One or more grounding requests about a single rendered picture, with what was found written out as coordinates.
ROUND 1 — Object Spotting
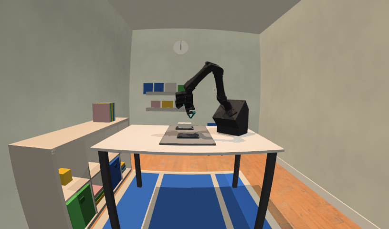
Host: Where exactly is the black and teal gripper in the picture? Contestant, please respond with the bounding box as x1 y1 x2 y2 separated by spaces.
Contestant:
185 101 196 119

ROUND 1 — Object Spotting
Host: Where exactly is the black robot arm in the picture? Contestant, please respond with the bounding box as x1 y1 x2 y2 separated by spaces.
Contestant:
175 61 237 116

